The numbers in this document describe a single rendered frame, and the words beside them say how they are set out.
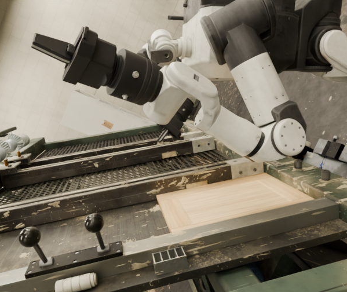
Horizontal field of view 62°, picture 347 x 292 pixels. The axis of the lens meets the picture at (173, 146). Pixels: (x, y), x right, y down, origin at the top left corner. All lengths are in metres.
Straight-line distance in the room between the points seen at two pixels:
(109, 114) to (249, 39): 4.28
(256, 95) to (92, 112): 4.31
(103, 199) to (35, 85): 5.52
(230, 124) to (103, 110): 4.31
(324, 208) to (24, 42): 6.13
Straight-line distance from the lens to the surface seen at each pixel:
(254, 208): 0.85
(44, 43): 0.53
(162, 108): 0.58
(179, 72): 0.55
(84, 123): 4.90
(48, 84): 6.36
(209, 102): 0.57
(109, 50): 0.52
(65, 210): 1.03
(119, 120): 4.86
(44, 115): 6.43
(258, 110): 0.67
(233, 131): 0.61
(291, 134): 0.65
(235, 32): 0.68
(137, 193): 1.00
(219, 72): 0.83
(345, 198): 0.84
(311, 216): 0.80
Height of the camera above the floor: 1.50
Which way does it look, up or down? 15 degrees down
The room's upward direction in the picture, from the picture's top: 67 degrees counter-clockwise
